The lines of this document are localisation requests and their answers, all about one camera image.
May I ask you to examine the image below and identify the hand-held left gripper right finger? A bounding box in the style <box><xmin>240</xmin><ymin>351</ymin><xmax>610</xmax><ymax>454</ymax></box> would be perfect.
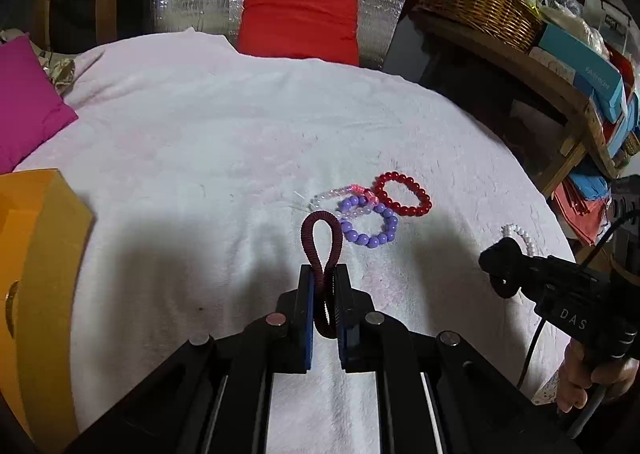
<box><xmin>334</xmin><ymin>264</ymin><xmax>583</xmax><ymax>454</ymax></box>

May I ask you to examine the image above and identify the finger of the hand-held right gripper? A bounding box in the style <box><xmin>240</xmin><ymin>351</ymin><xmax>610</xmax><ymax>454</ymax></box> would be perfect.
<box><xmin>515</xmin><ymin>254</ymin><xmax>557</xmax><ymax>305</ymax></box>

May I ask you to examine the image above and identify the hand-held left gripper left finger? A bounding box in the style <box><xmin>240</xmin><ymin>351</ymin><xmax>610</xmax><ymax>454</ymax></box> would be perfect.
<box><xmin>65</xmin><ymin>264</ymin><xmax>321</xmax><ymax>454</ymax></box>

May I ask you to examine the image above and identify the thick black hair tie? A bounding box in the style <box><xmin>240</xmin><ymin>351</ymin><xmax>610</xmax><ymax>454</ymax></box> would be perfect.
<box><xmin>478</xmin><ymin>238</ymin><xmax>526</xmax><ymax>299</ymax></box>

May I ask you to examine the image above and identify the white pearl bracelet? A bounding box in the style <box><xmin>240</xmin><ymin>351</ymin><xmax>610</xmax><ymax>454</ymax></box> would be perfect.
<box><xmin>501</xmin><ymin>223</ymin><xmax>539</xmax><ymax>259</ymax></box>

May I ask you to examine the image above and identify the purple bead bracelet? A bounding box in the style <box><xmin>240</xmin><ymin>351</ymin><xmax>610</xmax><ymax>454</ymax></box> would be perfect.
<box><xmin>336</xmin><ymin>195</ymin><xmax>401</xmax><ymax>249</ymax></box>

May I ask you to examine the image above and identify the maroon spiral hair tie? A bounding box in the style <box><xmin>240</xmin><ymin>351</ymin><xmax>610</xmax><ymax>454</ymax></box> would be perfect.
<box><xmin>305</xmin><ymin>210</ymin><xmax>344</xmax><ymax>337</ymax></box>

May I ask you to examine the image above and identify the red bead bracelet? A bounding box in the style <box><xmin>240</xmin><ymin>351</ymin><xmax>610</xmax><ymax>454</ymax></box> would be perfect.
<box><xmin>372</xmin><ymin>173</ymin><xmax>434</xmax><ymax>217</ymax></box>

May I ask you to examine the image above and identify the pink and clear bead bracelet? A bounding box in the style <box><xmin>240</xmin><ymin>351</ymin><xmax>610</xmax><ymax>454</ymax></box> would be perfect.
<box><xmin>307</xmin><ymin>184</ymin><xmax>381</xmax><ymax>217</ymax></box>

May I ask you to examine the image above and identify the orange cardboard box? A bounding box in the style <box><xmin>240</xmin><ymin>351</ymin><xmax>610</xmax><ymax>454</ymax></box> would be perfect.
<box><xmin>0</xmin><ymin>169</ymin><xmax>96</xmax><ymax>454</ymax></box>

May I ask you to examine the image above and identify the person's right hand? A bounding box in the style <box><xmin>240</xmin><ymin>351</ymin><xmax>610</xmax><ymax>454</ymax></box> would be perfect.
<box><xmin>555</xmin><ymin>341</ymin><xmax>640</xmax><ymax>415</ymax></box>

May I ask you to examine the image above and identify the red folded cloth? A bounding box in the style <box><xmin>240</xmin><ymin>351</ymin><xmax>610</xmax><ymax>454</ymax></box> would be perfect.
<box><xmin>552</xmin><ymin>174</ymin><xmax>613</xmax><ymax>245</ymax></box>

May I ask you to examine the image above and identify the wooden shelf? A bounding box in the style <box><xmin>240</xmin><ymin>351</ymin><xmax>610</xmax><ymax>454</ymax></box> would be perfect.
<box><xmin>410</xmin><ymin>8</ymin><xmax>626</xmax><ymax>195</ymax></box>

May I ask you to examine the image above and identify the teal cardboard box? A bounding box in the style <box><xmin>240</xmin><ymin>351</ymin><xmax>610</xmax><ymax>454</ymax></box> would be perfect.
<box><xmin>537</xmin><ymin>22</ymin><xmax>626</xmax><ymax>123</ymax></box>

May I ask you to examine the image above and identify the wicker basket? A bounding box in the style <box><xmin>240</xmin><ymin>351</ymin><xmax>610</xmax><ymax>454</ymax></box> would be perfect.
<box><xmin>419</xmin><ymin>0</ymin><xmax>543</xmax><ymax>53</ymax></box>

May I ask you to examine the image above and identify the clear plastic bag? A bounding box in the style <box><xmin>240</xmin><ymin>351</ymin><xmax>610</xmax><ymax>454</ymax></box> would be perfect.
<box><xmin>530</xmin><ymin>0</ymin><xmax>606</xmax><ymax>49</ymax></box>

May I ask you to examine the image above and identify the red pillow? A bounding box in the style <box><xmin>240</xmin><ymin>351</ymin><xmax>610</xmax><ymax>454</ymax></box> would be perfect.
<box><xmin>237</xmin><ymin>0</ymin><xmax>361</xmax><ymax>67</ymax></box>

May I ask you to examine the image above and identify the magenta pillow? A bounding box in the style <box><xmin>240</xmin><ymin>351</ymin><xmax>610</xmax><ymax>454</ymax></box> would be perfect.
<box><xmin>0</xmin><ymin>34</ymin><xmax>80</xmax><ymax>175</ymax></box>

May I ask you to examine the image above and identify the floral patterned cloth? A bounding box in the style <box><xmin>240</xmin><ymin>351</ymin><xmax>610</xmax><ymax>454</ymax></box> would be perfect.
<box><xmin>35</xmin><ymin>46</ymin><xmax>76</xmax><ymax>94</ymax></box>

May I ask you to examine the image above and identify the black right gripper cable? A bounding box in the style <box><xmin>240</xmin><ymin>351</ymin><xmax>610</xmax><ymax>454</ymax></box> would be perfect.
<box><xmin>516</xmin><ymin>211</ymin><xmax>640</xmax><ymax>440</ymax></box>

